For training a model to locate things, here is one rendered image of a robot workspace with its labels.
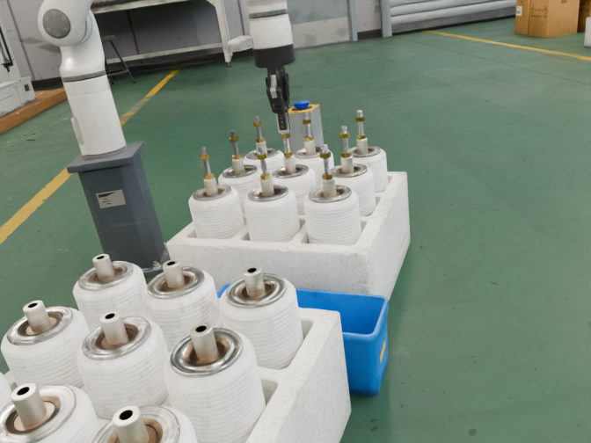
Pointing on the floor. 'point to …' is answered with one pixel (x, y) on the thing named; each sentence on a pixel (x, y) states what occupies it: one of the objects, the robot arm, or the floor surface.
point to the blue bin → (354, 333)
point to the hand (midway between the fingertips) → (283, 121)
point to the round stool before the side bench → (120, 59)
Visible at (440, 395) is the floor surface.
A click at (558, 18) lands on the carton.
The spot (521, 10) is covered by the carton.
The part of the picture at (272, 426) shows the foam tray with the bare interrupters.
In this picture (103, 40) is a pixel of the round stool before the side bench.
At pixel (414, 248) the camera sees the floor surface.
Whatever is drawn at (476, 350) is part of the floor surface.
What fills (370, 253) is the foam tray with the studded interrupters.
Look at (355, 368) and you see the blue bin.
